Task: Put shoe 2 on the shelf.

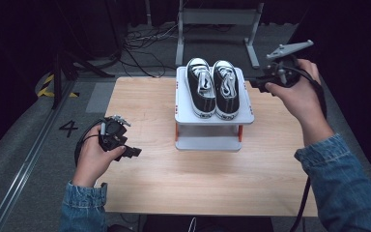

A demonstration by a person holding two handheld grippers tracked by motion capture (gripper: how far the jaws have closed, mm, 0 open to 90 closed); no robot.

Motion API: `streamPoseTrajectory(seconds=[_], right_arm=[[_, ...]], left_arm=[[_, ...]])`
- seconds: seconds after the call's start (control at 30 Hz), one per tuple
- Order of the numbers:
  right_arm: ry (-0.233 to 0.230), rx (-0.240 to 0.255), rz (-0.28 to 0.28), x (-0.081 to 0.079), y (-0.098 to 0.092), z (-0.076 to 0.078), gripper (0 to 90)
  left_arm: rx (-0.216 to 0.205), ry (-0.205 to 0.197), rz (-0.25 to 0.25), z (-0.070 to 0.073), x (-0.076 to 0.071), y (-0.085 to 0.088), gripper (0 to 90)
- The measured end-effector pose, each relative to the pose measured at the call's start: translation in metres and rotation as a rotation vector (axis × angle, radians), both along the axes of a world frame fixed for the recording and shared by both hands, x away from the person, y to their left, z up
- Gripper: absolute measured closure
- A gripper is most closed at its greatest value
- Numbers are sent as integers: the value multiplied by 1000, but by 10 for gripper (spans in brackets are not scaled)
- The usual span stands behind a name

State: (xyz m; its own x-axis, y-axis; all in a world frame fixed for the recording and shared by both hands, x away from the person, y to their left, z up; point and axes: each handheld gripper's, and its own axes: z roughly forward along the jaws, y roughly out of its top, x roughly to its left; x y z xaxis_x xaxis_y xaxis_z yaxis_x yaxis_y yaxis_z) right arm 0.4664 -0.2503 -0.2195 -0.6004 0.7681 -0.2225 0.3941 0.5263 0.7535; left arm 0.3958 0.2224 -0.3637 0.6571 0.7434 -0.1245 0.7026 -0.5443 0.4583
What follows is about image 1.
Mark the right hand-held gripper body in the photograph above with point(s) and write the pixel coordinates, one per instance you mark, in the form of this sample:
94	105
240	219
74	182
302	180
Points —
283	69

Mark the yellow black striped tape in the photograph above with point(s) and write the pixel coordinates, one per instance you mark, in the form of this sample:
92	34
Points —
46	85

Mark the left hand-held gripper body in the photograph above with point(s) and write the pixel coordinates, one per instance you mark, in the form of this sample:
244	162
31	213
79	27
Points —
112	135

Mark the person's right hand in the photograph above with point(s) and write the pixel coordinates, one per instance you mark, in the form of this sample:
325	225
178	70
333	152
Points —
299	96

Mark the grey metal stand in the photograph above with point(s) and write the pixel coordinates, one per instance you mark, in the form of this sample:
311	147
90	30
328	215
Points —
217	16

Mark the white two-tier shoe rack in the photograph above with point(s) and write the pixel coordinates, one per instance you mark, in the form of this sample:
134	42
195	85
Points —
212	129

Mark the metal floor rail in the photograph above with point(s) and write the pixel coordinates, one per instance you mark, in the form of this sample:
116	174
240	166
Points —
29	161

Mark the black canvas sneaker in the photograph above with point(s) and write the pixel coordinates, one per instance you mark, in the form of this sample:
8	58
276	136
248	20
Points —
203	87
227	88

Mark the dark clothing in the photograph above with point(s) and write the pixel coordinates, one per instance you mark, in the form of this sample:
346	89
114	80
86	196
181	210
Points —
232	225

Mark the person's left hand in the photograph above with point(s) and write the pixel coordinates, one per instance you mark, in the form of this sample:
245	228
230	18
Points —
93	161

